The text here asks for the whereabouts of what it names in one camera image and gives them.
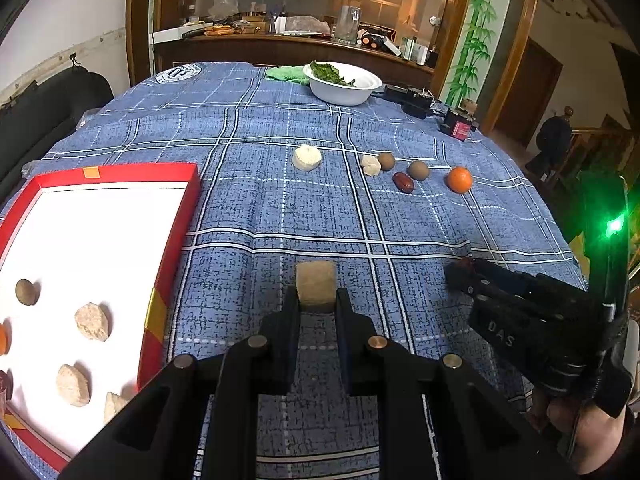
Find brown wooden door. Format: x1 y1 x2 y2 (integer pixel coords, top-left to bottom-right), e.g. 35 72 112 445
495 35 563 148

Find person's right hand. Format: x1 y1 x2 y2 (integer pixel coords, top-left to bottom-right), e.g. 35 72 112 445
547 392 627 476

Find small mandarin orange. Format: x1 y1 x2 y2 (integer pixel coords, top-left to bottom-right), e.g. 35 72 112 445
446 166 473 194

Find green cloth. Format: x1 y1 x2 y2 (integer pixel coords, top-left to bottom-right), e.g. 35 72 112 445
265 65 311 86

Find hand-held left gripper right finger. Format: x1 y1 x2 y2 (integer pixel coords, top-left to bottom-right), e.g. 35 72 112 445
334 287 576 480

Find black sofa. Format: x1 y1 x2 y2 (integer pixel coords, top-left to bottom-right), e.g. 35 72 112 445
0 67 115 196

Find bamboo wall painting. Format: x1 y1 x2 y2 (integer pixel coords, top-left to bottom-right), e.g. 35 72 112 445
445 0 501 106

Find glass pitcher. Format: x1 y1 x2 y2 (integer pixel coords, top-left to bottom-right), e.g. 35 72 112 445
333 5 362 44

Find green leaves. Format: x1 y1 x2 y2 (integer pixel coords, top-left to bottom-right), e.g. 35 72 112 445
308 61 357 87

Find long white box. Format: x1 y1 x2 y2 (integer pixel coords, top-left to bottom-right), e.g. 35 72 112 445
151 24 213 43

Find red box with white inside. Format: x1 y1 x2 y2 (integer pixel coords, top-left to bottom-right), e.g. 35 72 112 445
0 162 202 473

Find white bowl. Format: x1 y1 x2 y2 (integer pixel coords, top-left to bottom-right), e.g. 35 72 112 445
303 63 383 106

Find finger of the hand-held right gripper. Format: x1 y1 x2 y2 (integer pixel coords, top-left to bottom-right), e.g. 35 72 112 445
444 262 501 307
467 258 551 287

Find black power adapter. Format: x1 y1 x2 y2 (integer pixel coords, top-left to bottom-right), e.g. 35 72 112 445
384 84 433 120

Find black jar with red label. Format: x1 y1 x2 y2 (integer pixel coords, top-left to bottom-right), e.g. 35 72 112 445
440 100 479 142

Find wooden cabinet with glass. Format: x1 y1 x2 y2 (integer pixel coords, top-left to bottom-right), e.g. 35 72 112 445
125 0 543 111

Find wooden stair railing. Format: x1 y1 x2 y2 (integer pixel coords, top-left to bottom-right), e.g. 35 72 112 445
570 115 640 176

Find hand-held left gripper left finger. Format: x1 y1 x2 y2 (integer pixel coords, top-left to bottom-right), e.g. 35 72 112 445
60 284 303 480

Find pink plastic bag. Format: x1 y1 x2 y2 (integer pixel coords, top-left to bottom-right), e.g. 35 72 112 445
285 16 333 36

